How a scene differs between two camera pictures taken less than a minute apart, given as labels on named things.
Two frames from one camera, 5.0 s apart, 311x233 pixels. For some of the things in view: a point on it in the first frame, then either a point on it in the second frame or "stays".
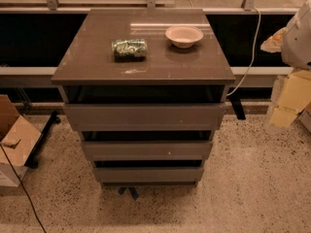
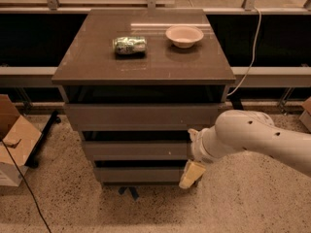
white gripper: [298, 43] → [196, 147]
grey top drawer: [146, 116] stays
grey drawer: [147, 150] stays
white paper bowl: [184, 36] stays
